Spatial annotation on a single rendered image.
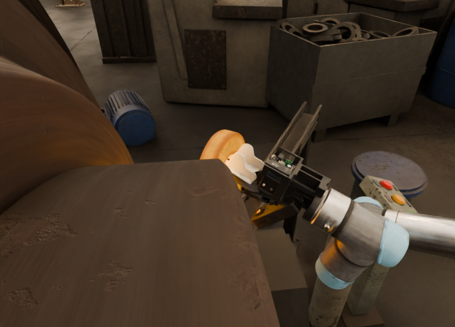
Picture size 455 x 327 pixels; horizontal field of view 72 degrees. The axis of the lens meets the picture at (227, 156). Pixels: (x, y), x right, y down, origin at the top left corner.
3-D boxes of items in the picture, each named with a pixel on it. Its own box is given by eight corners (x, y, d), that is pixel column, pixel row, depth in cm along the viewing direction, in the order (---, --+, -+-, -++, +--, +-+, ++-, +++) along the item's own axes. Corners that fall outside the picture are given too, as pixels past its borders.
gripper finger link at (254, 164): (231, 130, 63) (271, 151, 60) (224, 151, 67) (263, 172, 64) (223, 137, 60) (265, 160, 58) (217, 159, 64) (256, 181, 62)
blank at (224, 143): (189, 159, 55) (205, 164, 54) (230, 115, 66) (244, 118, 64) (200, 216, 65) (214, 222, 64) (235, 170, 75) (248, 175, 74)
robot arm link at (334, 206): (335, 216, 62) (324, 245, 56) (313, 204, 63) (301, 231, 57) (354, 190, 57) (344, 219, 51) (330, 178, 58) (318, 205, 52)
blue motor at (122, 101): (118, 157, 227) (108, 114, 207) (105, 123, 269) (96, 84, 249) (160, 147, 238) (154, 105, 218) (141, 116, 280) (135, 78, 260)
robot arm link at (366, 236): (382, 280, 54) (412, 255, 48) (323, 246, 57) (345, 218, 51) (388, 248, 60) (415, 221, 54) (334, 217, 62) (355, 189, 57)
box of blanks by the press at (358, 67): (302, 147, 238) (319, 41, 194) (255, 103, 301) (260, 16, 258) (406, 123, 269) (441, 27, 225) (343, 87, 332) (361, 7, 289)
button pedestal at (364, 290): (349, 335, 125) (396, 227, 90) (326, 281, 144) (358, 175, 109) (387, 331, 126) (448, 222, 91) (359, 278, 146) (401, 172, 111)
